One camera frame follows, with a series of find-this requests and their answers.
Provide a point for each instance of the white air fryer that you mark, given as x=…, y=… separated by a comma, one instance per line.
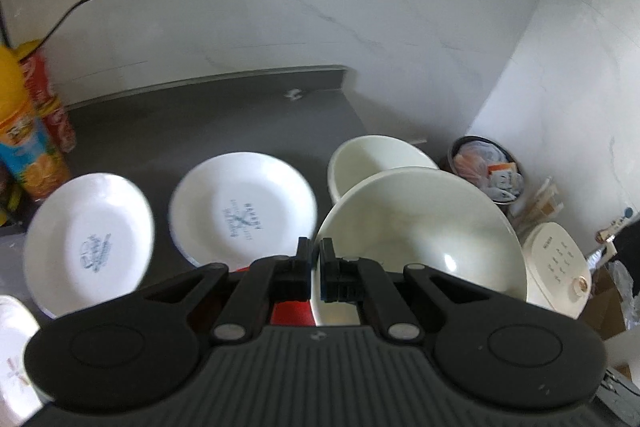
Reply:
x=558, y=277

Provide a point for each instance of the blue print deep plate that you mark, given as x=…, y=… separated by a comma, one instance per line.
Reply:
x=91, y=241

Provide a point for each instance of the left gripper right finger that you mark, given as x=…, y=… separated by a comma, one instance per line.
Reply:
x=365, y=284

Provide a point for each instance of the small white bakery plate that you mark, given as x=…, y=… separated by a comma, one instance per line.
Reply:
x=238, y=207

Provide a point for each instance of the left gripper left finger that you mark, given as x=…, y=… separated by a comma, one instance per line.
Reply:
x=272, y=286

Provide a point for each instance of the red and black bowl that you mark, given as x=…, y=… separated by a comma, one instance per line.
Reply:
x=290, y=306

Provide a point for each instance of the orange juice bottle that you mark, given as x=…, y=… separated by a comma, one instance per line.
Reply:
x=26, y=148

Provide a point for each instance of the cream bowl front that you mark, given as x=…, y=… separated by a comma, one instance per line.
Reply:
x=424, y=216

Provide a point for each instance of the gold rimmed white plate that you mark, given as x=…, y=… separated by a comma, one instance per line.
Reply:
x=19, y=400

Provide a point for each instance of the cardboard box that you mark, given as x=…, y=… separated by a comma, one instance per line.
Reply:
x=604, y=314

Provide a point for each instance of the pot with packets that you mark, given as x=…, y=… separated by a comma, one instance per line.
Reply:
x=488, y=166

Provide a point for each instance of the cream bowl back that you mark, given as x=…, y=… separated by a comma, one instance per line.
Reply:
x=357, y=159

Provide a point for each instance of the cream bowl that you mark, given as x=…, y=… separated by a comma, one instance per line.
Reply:
x=424, y=216
x=357, y=159

